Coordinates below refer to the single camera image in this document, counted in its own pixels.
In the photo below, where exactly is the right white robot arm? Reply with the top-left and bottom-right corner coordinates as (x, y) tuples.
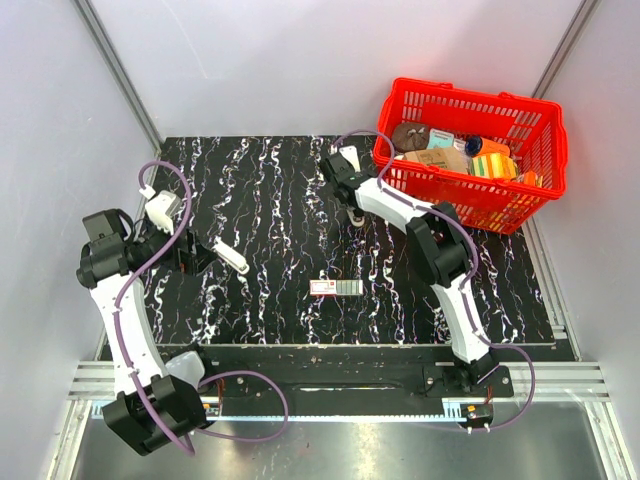
(319, 152), (498, 396)

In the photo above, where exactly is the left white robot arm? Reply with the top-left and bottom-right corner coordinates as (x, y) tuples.
(76, 207), (217, 456)

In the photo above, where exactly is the black grey stapler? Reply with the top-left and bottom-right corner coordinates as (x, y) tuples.
(347, 207), (365, 228)

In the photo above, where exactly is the brown round object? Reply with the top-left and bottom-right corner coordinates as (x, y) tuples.
(391, 122), (429, 154)

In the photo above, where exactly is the teal white card box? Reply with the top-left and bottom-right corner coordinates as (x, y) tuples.
(427, 128), (455, 149)

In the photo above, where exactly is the brown cardboard box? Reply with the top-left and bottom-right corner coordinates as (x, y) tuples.
(403, 147), (469, 174)

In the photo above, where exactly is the staple box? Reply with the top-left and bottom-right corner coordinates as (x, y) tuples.
(309, 280), (364, 296)

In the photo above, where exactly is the orange bottle blue cap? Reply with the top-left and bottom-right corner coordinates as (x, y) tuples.
(465, 135), (511, 157)

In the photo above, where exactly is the yellow green sponge pack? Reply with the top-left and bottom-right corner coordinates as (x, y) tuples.
(469, 153), (519, 180)

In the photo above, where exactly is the red plastic basket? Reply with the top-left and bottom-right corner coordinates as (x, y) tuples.
(373, 78), (568, 234)

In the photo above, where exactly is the orange snack packet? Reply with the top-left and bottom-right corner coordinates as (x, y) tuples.
(512, 170), (543, 188)

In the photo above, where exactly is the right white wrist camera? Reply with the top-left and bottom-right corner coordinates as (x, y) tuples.
(330, 146), (361, 172)

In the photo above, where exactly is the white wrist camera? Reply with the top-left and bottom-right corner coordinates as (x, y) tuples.
(330, 146), (361, 172)
(143, 189), (181, 235)

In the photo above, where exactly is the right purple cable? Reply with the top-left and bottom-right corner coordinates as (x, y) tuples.
(331, 129), (537, 434)

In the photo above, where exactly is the purple cable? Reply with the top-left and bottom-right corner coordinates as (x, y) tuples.
(331, 129), (537, 434)
(115, 160), (290, 457)

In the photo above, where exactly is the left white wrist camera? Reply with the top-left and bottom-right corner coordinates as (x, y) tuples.
(143, 189), (181, 235)

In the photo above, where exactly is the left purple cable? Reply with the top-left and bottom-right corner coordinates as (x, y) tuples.
(115, 160), (290, 457)

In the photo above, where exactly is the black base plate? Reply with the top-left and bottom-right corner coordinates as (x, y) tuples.
(99, 342), (514, 406)

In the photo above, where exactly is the aluminium rail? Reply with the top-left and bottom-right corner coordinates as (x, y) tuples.
(67, 362), (614, 424)

